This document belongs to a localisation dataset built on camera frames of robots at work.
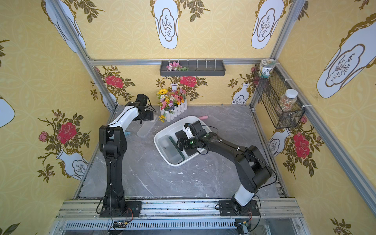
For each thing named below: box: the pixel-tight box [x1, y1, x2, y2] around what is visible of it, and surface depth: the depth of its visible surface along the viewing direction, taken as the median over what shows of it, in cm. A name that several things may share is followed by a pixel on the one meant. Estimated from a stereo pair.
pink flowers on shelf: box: [166, 61, 188, 71], surface depth 89 cm
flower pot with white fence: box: [157, 83, 188, 123], surface depth 106 cm
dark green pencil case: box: [171, 137, 186, 165], surface depth 90 cm
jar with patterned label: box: [259, 58, 277, 79], surface depth 87 cm
